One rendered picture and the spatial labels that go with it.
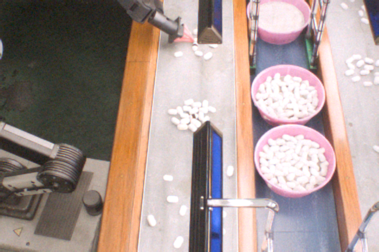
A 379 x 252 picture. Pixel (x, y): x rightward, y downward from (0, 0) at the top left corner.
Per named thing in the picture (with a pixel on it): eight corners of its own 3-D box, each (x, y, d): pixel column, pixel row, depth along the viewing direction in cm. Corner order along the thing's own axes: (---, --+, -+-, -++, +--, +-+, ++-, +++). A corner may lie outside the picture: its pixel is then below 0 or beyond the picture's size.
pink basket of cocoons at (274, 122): (267, 145, 176) (270, 129, 168) (238, 92, 191) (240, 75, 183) (333, 124, 180) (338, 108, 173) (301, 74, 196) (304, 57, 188)
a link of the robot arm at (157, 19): (145, 23, 187) (154, 13, 184) (145, 14, 191) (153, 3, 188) (160, 32, 190) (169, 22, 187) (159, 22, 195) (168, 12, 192)
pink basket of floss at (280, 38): (278, 59, 201) (280, 42, 193) (233, 26, 213) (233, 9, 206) (320, 29, 210) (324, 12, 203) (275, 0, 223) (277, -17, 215)
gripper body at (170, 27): (183, 18, 195) (167, 8, 191) (182, 35, 189) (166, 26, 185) (173, 27, 199) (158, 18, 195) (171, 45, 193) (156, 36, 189)
